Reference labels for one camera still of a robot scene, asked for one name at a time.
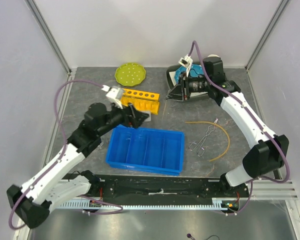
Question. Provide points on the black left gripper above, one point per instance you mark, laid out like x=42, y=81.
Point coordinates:
x=134, y=118

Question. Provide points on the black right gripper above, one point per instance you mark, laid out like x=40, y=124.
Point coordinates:
x=185, y=82

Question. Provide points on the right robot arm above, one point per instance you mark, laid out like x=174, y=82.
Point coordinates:
x=267, y=149

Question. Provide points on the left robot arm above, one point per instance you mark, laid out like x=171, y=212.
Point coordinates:
x=33, y=201

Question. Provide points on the dark grey tray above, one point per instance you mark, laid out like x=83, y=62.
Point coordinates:
x=195, y=84

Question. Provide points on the white wash bottle red cap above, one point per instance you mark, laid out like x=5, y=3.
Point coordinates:
x=148, y=119

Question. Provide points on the yellow test tube rack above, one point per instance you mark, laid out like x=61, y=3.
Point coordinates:
x=141, y=100

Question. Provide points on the white square board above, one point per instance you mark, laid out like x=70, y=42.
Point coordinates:
x=174, y=75

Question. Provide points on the blue polka dot plate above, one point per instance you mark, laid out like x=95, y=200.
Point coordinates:
x=196, y=70

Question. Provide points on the blue divided plastic bin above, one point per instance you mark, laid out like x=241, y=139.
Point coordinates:
x=146, y=150

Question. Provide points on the green polka dot plate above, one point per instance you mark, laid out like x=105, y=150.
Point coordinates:
x=130, y=74

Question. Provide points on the round glass flask white stopper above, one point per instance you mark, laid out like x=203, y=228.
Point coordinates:
x=100, y=146

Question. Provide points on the pink mug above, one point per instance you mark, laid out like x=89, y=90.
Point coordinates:
x=213, y=55

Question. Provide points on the metal crucible tongs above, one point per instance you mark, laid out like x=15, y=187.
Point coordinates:
x=199, y=146

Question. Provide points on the tan rubber tube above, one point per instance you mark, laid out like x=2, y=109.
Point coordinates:
x=225, y=144

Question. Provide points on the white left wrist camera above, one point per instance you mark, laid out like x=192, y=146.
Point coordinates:
x=114, y=95

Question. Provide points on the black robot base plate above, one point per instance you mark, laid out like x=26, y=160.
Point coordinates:
x=128, y=189

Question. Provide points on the white cable duct strip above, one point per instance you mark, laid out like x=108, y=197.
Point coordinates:
x=79, y=203

